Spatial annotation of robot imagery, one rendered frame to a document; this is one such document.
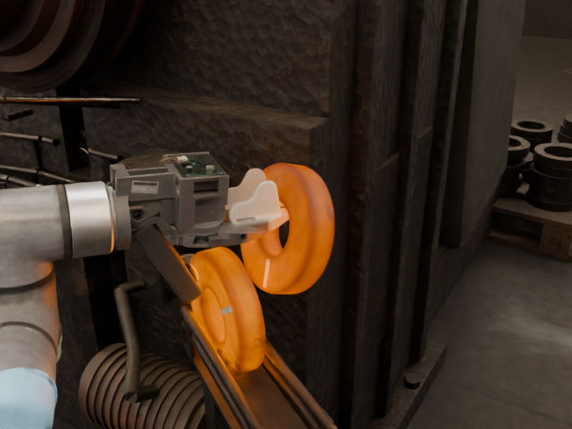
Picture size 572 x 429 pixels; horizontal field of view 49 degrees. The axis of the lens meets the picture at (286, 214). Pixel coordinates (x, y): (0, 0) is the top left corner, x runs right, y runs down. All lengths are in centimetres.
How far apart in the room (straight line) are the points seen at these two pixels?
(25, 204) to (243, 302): 25
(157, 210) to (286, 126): 29
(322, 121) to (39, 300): 46
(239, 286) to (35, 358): 23
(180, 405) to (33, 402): 40
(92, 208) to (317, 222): 23
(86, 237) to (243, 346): 21
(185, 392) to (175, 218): 34
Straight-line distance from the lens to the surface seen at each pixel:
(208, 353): 74
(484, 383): 182
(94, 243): 64
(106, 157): 112
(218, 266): 71
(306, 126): 88
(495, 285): 224
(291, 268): 70
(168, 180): 65
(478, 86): 165
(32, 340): 61
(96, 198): 64
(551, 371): 192
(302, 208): 69
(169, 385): 94
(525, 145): 253
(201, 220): 67
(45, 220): 63
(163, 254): 68
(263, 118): 91
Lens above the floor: 114
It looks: 26 degrees down
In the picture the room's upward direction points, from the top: straight up
